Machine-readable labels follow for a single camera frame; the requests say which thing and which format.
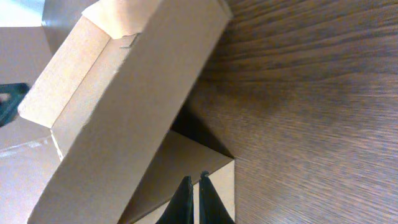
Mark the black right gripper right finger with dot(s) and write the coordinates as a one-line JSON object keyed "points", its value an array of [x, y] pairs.
{"points": [[212, 210]]}

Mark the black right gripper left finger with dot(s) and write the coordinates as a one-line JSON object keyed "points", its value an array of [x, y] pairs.
{"points": [[180, 208]]}

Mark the brown cardboard box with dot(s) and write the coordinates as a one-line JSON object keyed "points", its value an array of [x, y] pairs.
{"points": [[110, 95]]}

